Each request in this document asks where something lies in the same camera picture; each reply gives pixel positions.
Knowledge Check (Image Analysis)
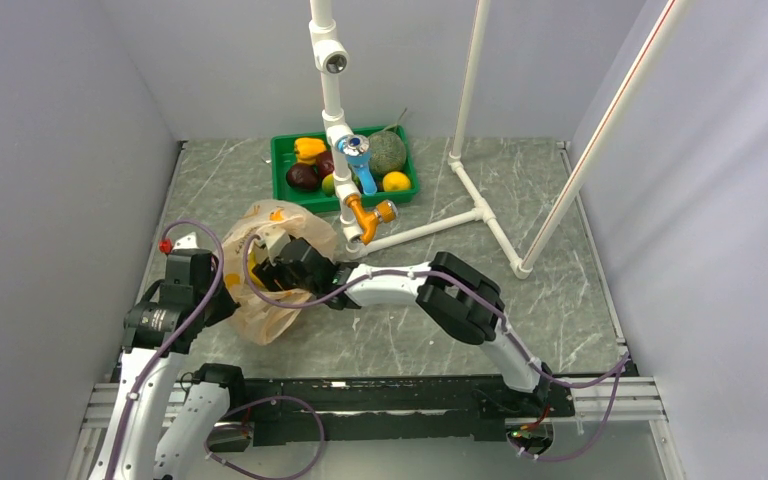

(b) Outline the translucent orange plastic bag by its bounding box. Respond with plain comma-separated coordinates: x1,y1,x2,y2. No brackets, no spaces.
222,200,337,345

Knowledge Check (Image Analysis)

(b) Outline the green fake fruit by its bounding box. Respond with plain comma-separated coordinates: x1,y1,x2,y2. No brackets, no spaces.
320,174,336,197

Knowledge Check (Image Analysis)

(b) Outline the dark red fake apple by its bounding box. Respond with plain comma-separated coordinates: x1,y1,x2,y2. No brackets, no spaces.
285,162,321,192

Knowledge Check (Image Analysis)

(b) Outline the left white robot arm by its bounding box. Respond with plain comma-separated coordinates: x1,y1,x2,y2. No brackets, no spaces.
90,248,248,479

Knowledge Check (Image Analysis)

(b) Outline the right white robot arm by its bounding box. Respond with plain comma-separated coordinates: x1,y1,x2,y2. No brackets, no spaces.
244,237,550,415

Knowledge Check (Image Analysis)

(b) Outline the yellow fake bell pepper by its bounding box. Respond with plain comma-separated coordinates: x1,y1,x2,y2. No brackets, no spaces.
293,137,328,165

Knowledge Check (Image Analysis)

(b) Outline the yellow fake lemon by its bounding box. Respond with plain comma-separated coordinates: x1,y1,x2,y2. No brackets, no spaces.
381,171,412,193

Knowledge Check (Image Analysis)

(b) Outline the green fake melon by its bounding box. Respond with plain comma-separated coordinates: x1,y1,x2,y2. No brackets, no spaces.
368,130,407,177

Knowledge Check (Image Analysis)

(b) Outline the green plastic tray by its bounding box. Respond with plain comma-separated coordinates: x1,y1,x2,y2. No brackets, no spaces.
270,125,422,215

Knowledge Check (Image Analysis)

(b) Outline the dark red fruit in tray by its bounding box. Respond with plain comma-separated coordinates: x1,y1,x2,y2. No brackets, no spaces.
315,151,334,180

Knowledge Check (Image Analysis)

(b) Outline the white pole with red stripe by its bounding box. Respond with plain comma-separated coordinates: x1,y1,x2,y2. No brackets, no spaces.
518,0,691,278

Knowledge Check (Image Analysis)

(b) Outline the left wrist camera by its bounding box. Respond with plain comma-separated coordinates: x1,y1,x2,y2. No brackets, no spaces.
158,232,199,255

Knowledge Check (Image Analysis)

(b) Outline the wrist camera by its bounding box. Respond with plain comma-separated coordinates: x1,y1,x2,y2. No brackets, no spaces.
254,225,292,258
158,232,199,255

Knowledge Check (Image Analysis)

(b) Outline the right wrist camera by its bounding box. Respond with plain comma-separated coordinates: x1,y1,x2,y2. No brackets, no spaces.
254,225,292,258

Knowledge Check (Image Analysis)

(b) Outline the blue tap handle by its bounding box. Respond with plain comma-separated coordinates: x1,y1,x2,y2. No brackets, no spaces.
337,134,378,195

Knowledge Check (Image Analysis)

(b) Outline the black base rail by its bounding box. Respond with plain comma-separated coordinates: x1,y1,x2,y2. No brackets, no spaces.
225,375,575,446

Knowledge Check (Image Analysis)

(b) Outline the white PVC pipe frame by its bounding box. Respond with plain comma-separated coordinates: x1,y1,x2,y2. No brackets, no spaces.
308,1,525,279

